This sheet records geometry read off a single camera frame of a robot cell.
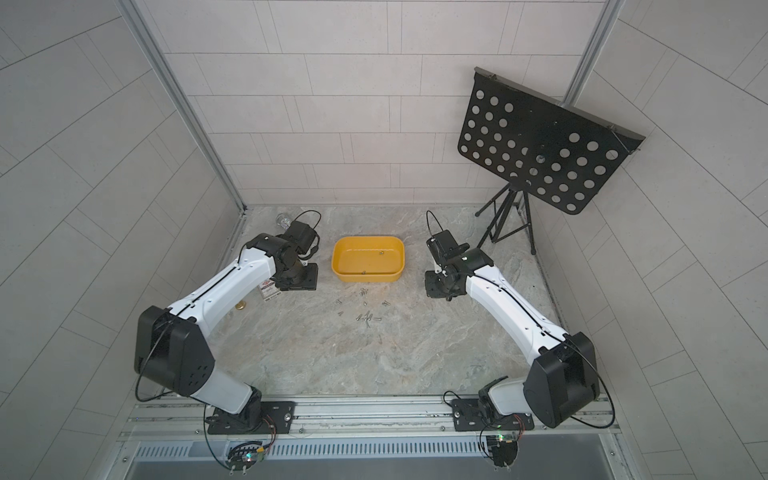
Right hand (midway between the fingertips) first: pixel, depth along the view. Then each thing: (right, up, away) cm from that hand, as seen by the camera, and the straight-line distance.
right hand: (433, 288), depth 82 cm
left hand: (-33, +1, +3) cm, 34 cm away
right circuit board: (+15, -35, -14) cm, 40 cm away
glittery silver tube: (-52, +19, +26) cm, 61 cm away
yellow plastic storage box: (-21, +6, +26) cm, 34 cm away
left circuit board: (-44, -34, -16) cm, 58 cm away
